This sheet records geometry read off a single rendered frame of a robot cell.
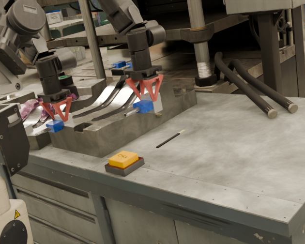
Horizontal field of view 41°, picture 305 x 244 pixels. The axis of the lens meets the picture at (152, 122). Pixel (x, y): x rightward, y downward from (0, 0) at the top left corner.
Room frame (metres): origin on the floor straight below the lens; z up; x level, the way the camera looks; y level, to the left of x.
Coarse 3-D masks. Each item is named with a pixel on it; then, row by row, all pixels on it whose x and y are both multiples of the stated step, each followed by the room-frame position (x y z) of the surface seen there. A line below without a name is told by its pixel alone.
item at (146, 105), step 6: (144, 96) 1.19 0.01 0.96; (138, 102) 1.17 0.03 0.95; (144, 102) 1.16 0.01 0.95; (150, 102) 1.16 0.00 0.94; (156, 102) 1.18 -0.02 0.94; (138, 108) 1.15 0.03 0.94; (144, 108) 1.14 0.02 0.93; (150, 108) 1.16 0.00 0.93; (156, 108) 1.17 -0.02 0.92; (162, 108) 1.19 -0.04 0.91; (126, 114) 1.11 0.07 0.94
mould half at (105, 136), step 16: (128, 96) 1.42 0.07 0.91; (160, 96) 1.38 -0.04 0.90; (176, 96) 1.46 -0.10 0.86; (192, 96) 1.50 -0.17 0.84; (80, 112) 1.41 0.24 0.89; (96, 112) 1.37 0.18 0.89; (160, 112) 1.37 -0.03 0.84; (176, 112) 1.42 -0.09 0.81; (64, 128) 1.27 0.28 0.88; (96, 128) 1.18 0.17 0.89; (112, 128) 1.21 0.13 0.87; (128, 128) 1.26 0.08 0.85; (144, 128) 1.30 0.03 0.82; (64, 144) 1.29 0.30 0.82; (80, 144) 1.23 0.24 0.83; (96, 144) 1.17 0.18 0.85; (112, 144) 1.20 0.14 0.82
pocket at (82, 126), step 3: (81, 123) 1.27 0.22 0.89; (84, 123) 1.27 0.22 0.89; (87, 123) 1.26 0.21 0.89; (90, 123) 1.25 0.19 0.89; (75, 126) 1.25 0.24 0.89; (78, 126) 1.26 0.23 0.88; (81, 126) 1.26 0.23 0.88; (84, 126) 1.27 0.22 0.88; (87, 126) 1.26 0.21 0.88; (75, 129) 1.24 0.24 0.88; (78, 129) 1.26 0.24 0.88; (81, 129) 1.26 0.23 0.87; (78, 132) 1.23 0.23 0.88; (81, 132) 1.22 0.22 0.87
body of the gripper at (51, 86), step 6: (42, 78) 1.30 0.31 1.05; (48, 78) 1.28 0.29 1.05; (54, 78) 1.29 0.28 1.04; (42, 84) 1.29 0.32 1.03; (48, 84) 1.28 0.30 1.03; (54, 84) 1.29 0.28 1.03; (60, 84) 1.31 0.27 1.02; (48, 90) 1.28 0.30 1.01; (54, 90) 1.28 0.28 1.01; (60, 90) 1.30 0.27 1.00; (66, 90) 1.29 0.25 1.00; (42, 96) 1.30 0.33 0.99; (48, 96) 1.27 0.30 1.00; (54, 96) 1.25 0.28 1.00
